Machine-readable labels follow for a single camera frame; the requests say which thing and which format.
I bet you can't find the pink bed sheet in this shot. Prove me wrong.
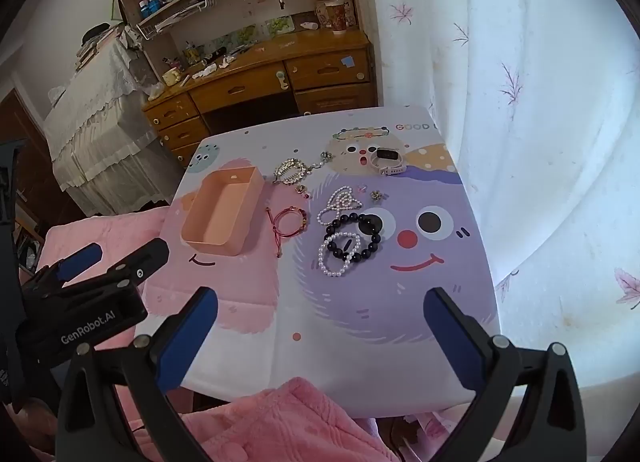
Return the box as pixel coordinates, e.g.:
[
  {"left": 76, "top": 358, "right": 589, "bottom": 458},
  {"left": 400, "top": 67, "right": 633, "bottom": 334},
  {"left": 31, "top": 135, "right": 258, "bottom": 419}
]
[{"left": 37, "top": 207, "right": 176, "bottom": 293}]

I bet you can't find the red string bracelet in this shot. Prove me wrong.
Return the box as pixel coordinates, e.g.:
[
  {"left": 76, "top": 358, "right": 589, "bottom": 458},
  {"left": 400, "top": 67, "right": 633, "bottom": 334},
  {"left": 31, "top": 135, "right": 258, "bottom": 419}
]
[{"left": 265, "top": 206, "right": 310, "bottom": 257}]

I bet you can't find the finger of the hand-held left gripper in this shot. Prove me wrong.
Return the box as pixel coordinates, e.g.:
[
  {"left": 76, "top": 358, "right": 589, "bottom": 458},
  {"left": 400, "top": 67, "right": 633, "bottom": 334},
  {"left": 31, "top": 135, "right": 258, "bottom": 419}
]
[
  {"left": 32, "top": 243, "right": 104, "bottom": 293},
  {"left": 70, "top": 238, "right": 169, "bottom": 293}
]

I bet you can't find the white floral curtain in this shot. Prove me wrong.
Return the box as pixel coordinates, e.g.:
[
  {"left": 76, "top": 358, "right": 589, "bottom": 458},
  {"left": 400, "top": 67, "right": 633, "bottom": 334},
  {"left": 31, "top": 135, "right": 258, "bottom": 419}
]
[{"left": 360, "top": 0, "right": 640, "bottom": 393}]

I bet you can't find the pink plastic storage box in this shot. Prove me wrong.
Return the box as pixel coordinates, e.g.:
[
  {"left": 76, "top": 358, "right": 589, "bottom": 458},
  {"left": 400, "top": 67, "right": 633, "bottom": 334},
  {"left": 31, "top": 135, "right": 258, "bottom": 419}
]
[{"left": 180, "top": 166, "right": 265, "bottom": 257}]

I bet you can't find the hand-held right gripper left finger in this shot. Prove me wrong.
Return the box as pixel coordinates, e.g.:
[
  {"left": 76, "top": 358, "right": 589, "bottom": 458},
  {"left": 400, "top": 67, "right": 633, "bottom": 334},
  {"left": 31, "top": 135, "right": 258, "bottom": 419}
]
[{"left": 56, "top": 286, "right": 221, "bottom": 462}]

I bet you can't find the white wire rack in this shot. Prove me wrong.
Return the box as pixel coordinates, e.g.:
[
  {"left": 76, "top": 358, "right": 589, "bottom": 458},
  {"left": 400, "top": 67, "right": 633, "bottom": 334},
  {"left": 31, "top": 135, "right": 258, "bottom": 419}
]
[{"left": 136, "top": 0, "right": 216, "bottom": 37}]

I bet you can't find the black bead bracelet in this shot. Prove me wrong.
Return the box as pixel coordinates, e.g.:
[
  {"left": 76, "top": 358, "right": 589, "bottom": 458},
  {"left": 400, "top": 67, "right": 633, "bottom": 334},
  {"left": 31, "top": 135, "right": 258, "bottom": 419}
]
[{"left": 325, "top": 212, "right": 383, "bottom": 263}]

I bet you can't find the red patterned paper cup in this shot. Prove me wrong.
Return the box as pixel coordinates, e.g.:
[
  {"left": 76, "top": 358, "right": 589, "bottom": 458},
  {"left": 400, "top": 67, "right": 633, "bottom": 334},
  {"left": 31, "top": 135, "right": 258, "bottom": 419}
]
[{"left": 324, "top": 0, "right": 348, "bottom": 36}]

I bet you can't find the cartoon printed tablecloth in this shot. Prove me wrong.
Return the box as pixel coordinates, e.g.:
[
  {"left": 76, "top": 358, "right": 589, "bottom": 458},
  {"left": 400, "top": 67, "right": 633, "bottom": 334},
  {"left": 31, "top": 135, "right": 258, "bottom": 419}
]
[{"left": 161, "top": 104, "right": 502, "bottom": 419}]

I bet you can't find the white smartwatch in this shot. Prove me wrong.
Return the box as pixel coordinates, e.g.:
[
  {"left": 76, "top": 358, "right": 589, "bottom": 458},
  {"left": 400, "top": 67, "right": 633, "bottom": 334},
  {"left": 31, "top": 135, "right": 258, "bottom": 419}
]
[{"left": 368, "top": 147, "right": 408, "bottom": 177}]

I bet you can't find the gold leaf pendant necklace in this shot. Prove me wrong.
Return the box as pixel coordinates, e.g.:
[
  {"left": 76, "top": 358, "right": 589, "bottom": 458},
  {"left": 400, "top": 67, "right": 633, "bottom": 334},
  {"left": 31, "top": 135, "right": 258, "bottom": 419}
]
[{"left": 272, "top": 158, "right": 323, "bottom": 187}]

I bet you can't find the white lace cover cloth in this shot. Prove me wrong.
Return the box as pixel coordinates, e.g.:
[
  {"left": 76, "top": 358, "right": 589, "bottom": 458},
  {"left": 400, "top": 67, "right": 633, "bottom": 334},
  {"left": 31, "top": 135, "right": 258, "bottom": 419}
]
[{"left": 42, "top": 24, "right": 186, "bottom": 215}]

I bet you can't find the person's pink fleece clothing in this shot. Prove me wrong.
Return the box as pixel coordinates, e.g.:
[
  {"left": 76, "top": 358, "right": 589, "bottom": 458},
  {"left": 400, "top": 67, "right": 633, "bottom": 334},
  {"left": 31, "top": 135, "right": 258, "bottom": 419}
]
[{"left": 127, "top": 376, "right": 401, "bottom": 462}]

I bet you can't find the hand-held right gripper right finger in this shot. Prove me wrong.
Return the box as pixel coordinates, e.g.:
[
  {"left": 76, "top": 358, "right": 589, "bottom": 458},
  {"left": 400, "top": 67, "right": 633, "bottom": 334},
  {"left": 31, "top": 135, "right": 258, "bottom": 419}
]
[{"left": 422, "top": 287, "right": 588, "bottom": 462}]

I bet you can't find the white pearl bracelet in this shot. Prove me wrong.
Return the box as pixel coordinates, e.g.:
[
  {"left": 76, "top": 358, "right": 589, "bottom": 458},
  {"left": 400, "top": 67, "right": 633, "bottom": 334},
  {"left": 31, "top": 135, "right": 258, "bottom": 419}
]
[{"left": 316, "top": 233, "right": 362, "bottom": 279}]

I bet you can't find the wooden desk with drawers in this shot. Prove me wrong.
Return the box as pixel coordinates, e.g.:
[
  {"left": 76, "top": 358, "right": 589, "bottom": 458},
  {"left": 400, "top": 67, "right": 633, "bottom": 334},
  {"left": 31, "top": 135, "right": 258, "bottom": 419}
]
[{"left": 142, "top": 29, "right": 378, "bottom": 167}]

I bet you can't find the white pearl necklace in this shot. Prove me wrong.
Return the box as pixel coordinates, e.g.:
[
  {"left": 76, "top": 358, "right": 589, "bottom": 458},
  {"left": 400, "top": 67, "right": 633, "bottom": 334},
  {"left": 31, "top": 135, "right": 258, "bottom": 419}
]
[{"left": 316, "top": 187, "right": 363, "bottom": 225}]

